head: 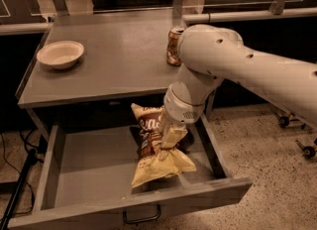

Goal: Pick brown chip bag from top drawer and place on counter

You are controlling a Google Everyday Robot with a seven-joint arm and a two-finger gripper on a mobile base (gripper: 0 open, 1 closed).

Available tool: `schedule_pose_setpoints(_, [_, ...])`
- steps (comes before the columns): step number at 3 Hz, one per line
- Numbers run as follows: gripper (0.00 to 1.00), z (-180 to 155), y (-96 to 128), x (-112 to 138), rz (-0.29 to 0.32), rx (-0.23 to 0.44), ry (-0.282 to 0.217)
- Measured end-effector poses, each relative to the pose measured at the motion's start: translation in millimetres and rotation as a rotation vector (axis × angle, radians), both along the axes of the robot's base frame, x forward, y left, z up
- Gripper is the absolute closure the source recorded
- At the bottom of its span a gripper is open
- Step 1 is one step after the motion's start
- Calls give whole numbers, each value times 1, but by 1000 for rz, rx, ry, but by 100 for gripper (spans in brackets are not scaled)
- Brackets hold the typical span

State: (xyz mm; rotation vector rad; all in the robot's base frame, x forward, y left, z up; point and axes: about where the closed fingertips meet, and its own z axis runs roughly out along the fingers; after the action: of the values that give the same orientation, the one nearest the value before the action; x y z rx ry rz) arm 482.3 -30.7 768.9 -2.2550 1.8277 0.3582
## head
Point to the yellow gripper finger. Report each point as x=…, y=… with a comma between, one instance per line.
x=176, y=132
x=163, y=130

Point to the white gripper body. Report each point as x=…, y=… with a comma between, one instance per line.
x=179, y=109

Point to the brown sea salt chip bag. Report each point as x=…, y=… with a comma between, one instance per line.
x=149, y=167

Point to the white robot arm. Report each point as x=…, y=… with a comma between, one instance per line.
x=210, y=55

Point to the grey open drawer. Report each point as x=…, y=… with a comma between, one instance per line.
x=89, y=166

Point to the grey counter cabinet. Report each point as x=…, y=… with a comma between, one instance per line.
x=124, y=55

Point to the brown soda can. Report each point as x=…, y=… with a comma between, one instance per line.
x=171, y=50

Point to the white paper bowl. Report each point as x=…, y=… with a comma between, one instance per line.
x=60, y=55

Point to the black tripod leg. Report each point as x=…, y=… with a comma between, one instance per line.
x=30, y=160

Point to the black caster wheel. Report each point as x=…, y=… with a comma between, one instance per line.
x=309, y=152

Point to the black drawer handle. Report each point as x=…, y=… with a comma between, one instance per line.
x=141, y=214

